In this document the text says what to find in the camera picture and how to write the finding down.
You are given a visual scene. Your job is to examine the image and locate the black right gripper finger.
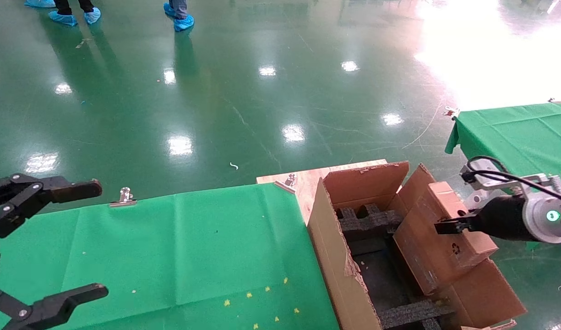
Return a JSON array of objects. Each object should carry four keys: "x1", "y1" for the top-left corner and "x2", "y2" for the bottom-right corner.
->
[{"x1": 435, "y1": 215, "x2": 473, "y2": 235}]

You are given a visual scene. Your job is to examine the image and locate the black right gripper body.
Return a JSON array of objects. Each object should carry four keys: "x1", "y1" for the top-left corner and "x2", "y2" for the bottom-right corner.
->
[{"x1": 468, "y1": 195, "x2": 530, "y2": 242}]

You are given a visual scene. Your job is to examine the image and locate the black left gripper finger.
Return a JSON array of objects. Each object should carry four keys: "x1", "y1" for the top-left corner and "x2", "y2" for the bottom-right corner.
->
[
  {"x1": 0, "y1": 283, "x2": 109, "y2": 330},
  {"x1": 0, "y1": 173, "x2": 103, "y2": 241}
]

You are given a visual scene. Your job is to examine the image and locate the small brown cardboard box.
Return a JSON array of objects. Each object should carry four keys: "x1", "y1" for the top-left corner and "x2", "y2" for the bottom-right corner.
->
[{"x1": 393, "y1": 181, "x2": 499, "y2": 296}]

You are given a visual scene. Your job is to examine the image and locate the large open cardboard carton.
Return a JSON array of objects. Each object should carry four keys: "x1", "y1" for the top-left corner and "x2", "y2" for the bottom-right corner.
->
[{"x1": 308, "y1": 160, "x2": 527, "y2": 330}]

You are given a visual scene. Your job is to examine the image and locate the dark foam bottom pad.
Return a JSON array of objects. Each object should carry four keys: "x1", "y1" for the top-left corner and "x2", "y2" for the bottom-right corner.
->
[{"x1": 347, "y1": 236, "x2": 430, "y2": 317}]

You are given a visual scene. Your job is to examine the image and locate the large green table cloth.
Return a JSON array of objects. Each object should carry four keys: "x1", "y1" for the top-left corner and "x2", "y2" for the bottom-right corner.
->
[{"x1": 0, "y1": 182, "x2": 341, "y2": 330}]

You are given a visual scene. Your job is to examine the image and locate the person legs in black trousers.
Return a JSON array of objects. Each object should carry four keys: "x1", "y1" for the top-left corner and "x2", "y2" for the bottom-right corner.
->
[{"x1": 55, "y1": 0, "x2": 94, "y2": 15}]

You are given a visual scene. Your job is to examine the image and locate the person leg in blue jeans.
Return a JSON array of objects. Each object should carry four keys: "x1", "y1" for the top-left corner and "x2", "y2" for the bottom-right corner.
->
[{"x1": 168, "y1": 0, "x2": 189, "y2": 20}]

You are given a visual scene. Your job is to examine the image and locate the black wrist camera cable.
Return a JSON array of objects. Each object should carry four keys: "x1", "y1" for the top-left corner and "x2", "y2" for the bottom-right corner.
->
[{"x1": 461, "y1": 156, "x2": 561, "y2": 204}]

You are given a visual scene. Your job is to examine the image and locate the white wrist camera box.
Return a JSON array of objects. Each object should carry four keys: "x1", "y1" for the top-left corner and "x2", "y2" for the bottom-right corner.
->
[{"x1": 460, "y1": 164, "x2": 489, "y2": 191}]

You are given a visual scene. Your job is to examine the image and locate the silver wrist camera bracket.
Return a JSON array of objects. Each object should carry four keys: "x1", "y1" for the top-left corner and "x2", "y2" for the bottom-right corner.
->
[{"x1": 482, "y1": 173, "x2": 561, "y2": 193}]

